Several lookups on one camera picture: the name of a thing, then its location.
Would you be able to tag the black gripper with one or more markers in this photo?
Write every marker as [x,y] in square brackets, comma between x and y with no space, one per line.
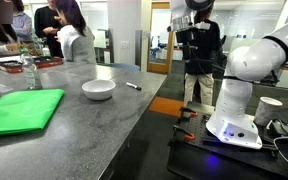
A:
[186,36]

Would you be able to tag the black and white marker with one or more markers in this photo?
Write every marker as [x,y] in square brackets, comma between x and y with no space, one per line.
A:
[134,86]

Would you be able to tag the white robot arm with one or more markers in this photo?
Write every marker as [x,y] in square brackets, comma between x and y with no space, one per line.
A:
[245,65]

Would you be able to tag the white ceramic bowl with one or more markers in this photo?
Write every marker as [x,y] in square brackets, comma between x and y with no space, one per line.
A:
[98,89]

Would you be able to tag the person in black jacket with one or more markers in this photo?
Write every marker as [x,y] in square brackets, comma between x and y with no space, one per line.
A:
[198,69]

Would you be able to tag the orange black clamp upper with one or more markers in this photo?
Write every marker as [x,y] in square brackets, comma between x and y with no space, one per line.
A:
[190,111]

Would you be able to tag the orange black clamp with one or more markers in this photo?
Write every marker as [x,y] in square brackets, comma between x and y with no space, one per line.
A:
[190,111]
[187,135]

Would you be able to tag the orange black clamp lower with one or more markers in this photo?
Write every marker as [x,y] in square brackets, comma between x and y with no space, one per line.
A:
[187,135]

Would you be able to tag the person in grey sweater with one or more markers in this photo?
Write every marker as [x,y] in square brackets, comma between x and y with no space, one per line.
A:
[75,37]

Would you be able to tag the white paper cup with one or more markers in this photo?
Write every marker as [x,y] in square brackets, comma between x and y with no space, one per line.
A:
[266,110]

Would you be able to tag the black perforated mounting board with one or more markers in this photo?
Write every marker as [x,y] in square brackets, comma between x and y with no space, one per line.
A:
[207,157]

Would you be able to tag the person in black top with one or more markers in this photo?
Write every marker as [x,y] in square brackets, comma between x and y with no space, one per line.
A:
[47,27]

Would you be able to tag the clear plastic water bottle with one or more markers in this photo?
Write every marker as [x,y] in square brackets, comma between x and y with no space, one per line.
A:
[28,67]

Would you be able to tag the person in blue shirt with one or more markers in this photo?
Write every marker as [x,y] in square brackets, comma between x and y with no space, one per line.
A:
[22,23]

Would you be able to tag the green folded cloth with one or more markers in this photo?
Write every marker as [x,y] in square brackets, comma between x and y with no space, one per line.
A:
[27,111]

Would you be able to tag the red tray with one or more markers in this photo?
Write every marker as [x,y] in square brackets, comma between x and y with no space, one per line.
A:
[14,66]

